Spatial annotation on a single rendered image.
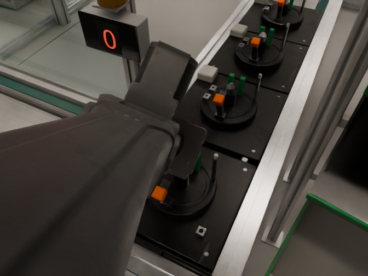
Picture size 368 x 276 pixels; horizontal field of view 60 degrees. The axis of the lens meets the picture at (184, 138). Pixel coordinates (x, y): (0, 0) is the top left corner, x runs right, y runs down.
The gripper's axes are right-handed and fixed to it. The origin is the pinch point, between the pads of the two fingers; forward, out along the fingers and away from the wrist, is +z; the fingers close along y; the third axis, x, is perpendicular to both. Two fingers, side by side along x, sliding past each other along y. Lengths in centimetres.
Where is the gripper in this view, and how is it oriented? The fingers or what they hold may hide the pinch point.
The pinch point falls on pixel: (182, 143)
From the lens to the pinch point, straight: 52.1
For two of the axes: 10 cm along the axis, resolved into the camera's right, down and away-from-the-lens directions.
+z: 2.7, 0.8, 9.6
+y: -9.0, -3.4, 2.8
